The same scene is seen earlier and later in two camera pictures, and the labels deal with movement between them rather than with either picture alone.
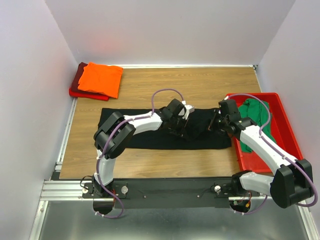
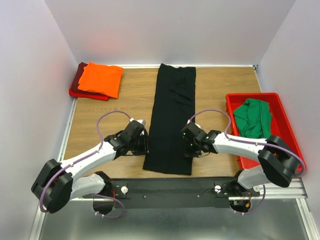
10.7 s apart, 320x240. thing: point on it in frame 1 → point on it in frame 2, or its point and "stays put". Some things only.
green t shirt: (257, 111) stays put
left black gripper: (180, 132) → (145, 149)
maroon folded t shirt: (78, 75) stays put
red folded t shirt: (87, 96) stays put
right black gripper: (212, 125) → (188, 153)
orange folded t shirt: (101, 78) stays put
